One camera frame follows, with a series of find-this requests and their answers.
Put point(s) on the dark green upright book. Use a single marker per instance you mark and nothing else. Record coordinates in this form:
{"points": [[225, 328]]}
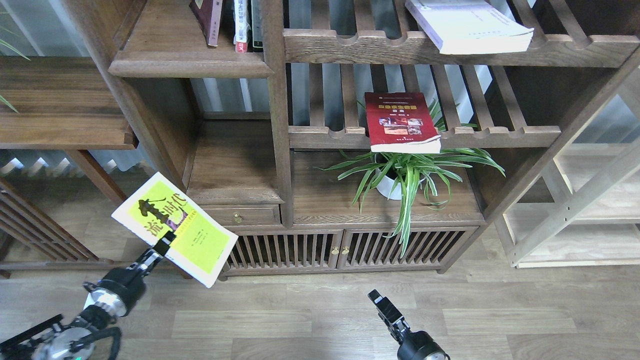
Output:
{"points": [[256, 26]]}

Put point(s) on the green plant leaves at left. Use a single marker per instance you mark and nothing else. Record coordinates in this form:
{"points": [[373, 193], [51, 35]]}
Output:
{"points": [[10, 59]]}

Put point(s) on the dark wooden side table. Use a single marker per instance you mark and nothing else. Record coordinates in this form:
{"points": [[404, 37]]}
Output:
{"points": [[64, 104]]}

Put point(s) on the light wooden shelf unit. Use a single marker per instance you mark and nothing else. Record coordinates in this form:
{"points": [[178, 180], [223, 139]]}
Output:
{"points": [[592, 217]]}

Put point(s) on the yellow green cover book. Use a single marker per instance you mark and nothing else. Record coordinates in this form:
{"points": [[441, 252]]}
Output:
{"points": [[201, 246]]}

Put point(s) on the green spider plant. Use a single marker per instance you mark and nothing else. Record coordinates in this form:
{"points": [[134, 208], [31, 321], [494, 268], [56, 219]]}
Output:
{"points": [[437, 168]]}

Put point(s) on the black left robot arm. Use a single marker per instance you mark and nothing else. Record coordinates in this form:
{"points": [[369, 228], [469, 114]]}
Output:
{"points": [[50, 340]]}

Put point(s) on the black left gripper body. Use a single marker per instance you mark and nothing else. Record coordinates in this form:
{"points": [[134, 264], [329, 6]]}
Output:
{"points": [[119, 290]]}

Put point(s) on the red cover book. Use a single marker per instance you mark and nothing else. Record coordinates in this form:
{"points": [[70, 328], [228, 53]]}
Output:
{"points": [[400, 122]]}

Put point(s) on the white plant pot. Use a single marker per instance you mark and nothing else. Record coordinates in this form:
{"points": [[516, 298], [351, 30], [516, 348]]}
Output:
{"points": [[385, 187]]}

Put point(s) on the brass drawer knob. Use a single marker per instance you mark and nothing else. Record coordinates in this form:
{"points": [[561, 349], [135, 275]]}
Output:
{"points": [[237, 218]]}

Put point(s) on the white red upright book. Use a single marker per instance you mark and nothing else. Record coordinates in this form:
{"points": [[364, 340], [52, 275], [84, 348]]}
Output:
{"points": [[241, 26]]}

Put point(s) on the white thick book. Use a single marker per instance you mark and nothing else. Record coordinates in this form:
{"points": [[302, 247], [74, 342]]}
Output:
{"points": [[469, 27]]}

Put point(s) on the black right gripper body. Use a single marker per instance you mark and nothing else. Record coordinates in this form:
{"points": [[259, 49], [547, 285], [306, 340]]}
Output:
{"points": [[412, 345]]}

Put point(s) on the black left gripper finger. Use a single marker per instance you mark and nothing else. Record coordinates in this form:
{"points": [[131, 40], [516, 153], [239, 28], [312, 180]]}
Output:
{"points": [[162, 245]]}

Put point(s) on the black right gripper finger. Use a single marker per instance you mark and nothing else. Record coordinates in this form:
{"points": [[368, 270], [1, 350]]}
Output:
{"points": [[377, 299]]}

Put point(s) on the dark wooden bookshelf cabinet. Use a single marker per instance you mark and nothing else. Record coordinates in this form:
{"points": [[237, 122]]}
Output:
{"points": [[248, 133]]}

